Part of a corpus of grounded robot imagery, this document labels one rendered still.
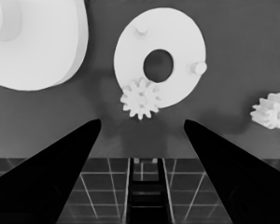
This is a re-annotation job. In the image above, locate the small white toothed gear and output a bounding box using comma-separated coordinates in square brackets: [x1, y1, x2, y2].
[249, 91, 280, 131]
[119, 77, 162, 121]

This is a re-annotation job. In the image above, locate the large thick white disc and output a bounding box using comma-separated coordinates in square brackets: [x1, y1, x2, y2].
[0, 0, 90, 92]

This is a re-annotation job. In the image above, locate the white round carrier with pins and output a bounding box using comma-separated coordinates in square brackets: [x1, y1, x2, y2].
[113, 7, 208, 110]

